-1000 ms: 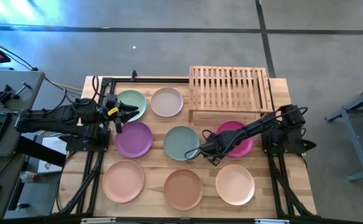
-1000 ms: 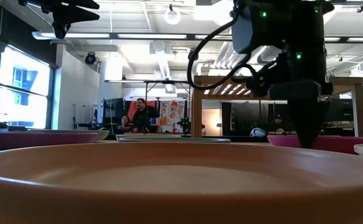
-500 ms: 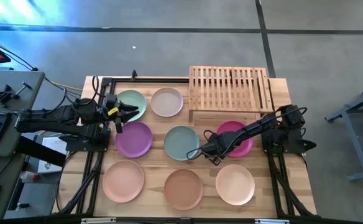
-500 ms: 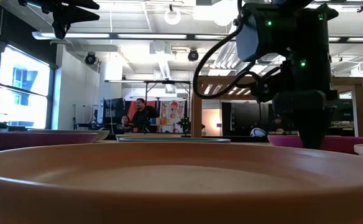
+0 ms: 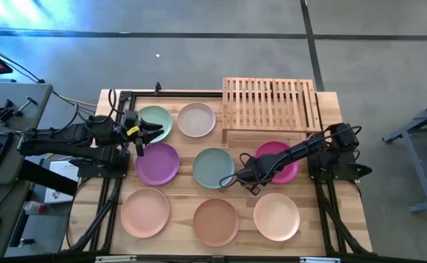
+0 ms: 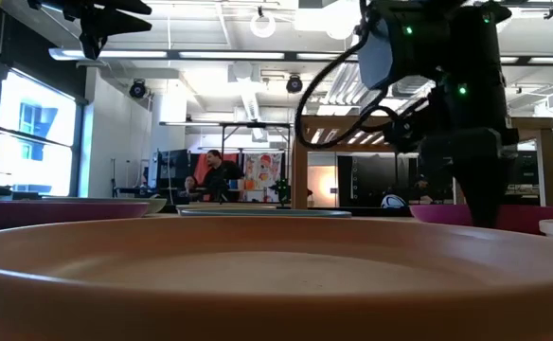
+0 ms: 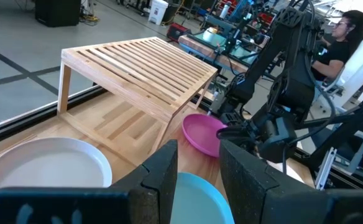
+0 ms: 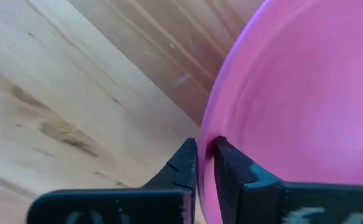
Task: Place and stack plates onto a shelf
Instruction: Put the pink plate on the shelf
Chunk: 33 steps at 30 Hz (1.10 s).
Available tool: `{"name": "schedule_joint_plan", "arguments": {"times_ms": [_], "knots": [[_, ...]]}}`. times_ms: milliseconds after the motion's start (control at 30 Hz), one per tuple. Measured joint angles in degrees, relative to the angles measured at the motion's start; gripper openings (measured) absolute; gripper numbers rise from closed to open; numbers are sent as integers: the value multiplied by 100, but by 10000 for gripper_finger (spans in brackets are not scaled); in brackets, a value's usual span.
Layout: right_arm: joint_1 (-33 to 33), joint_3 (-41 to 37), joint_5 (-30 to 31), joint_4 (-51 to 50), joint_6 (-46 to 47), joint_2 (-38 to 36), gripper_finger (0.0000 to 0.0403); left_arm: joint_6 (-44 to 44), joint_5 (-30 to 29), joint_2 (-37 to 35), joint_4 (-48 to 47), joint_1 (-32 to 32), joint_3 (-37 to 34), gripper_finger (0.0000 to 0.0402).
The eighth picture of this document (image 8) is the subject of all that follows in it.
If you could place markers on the pink round plate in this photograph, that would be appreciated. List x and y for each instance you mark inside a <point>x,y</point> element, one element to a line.
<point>293,93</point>

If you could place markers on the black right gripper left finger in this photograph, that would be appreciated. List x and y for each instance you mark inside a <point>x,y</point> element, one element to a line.
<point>122,205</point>

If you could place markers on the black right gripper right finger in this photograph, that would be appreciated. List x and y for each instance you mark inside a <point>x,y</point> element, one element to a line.
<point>293,203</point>

